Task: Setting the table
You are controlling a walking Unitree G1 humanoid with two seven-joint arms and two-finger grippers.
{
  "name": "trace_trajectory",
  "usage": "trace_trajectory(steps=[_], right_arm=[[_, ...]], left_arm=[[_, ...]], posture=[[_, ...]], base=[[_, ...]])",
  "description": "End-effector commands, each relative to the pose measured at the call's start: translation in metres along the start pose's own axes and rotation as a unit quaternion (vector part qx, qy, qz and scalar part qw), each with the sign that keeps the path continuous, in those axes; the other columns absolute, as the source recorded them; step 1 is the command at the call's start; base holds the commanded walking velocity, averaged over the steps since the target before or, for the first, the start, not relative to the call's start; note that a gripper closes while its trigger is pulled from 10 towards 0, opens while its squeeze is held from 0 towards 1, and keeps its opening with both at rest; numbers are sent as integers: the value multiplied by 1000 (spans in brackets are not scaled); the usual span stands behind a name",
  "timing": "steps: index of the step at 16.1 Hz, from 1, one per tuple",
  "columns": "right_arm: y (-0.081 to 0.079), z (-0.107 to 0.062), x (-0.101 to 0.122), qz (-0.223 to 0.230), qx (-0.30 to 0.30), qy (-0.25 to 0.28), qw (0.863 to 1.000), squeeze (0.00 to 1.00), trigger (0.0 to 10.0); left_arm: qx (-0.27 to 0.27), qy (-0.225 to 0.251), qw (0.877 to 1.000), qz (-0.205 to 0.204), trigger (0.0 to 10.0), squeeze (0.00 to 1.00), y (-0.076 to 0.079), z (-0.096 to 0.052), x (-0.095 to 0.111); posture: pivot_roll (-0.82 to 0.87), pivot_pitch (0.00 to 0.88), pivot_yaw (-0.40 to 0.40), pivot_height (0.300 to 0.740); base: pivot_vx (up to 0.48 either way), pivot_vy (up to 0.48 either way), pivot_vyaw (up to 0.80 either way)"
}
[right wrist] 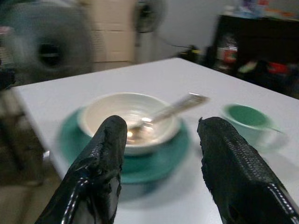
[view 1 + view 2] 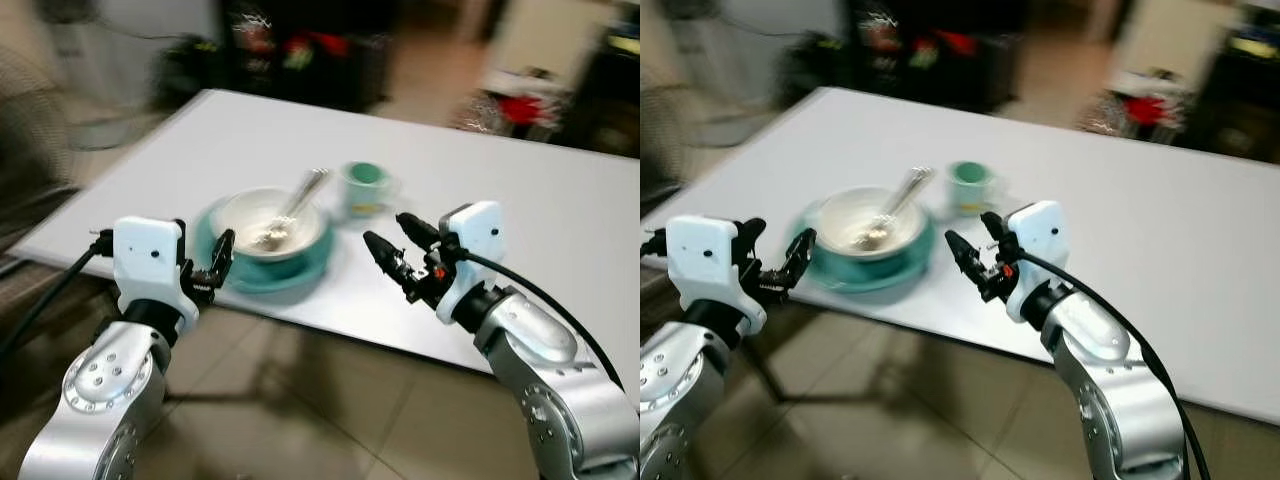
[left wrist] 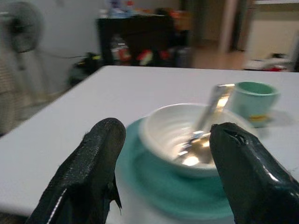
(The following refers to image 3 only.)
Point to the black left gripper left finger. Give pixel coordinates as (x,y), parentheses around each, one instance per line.
(88,168)

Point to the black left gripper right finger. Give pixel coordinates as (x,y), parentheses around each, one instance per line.
(252,177)

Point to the silver metal spoon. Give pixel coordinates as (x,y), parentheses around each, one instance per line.
(208,126)

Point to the mint green mug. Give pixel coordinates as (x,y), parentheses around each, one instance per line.
(253,102)

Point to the teal round plate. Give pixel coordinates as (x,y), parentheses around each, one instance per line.
(168,186)

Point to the white ceramic bowl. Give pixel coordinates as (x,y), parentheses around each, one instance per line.
(172,144)

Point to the black bag with yellow trim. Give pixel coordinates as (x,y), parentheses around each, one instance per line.
(85,67)

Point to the clear plastic bottle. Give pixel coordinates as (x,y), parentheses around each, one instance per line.
(118,47)

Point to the black cabinet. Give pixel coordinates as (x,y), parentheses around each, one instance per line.
(137,39)

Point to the grey standing fan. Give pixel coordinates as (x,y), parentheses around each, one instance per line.
(22,30)

